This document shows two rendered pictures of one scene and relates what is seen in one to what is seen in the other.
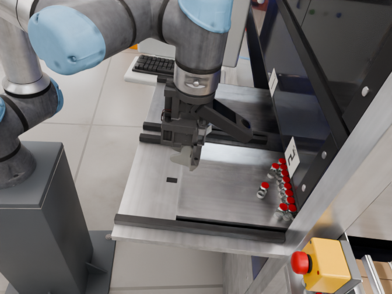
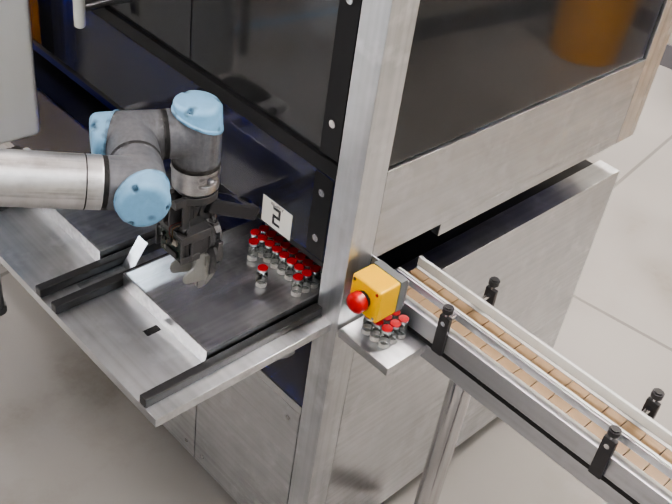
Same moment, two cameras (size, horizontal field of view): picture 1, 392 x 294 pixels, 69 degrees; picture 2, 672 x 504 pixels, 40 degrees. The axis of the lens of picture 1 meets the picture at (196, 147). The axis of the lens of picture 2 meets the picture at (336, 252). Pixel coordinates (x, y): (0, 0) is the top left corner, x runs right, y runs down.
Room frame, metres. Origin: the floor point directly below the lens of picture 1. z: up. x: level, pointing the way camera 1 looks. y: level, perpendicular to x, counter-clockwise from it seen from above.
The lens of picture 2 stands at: (-0.57, 0.70, 2.05)
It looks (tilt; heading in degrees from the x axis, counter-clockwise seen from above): 38 degrees down; 314
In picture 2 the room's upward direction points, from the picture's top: 9 degrees clockwise
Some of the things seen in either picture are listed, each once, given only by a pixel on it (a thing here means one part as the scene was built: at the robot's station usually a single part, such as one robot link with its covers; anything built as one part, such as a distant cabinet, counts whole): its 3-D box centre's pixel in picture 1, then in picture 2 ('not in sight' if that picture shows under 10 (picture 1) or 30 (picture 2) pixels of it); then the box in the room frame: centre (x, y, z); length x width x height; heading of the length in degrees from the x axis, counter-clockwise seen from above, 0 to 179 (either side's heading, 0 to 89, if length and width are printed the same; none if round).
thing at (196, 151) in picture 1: (196, 147); (209, 250); (0.40, 0.00, 1.11); 0.05 x 0.02 x 0.09; 3
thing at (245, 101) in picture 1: (237, 109); (136, 198); (0.84, -0.13, 0.90); 0.34 x 0.26 x 0.04; 93
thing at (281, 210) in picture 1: (280, 211); (297, 285); (0.43, -0.23, 0.90); 0.02 x 0.02 x 0.05
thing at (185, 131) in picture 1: (187, 114); (190, 218); (0.42, 0.02, 1.17); 0.09 x 0.08 x 0.12; 93
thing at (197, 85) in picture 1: (196, 76); (197, 176); (0.42, 0.02, 1.25); 0.08 x 0.08 x 0.05
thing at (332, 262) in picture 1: (326, 265); (377, 291); (0.26, -0.27, 0.99); 0.08 x 0.07 x 0.07; 93
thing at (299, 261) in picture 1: (302, 262); (359, 301); (0.25, -0.23, 0.99); 0.04 x 0.04 x 0.04; 3
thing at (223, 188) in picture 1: (243, 184); (236, 283); (0.50, -0.14, 0.90); 0.34 x 0.26 x 0.04; 93
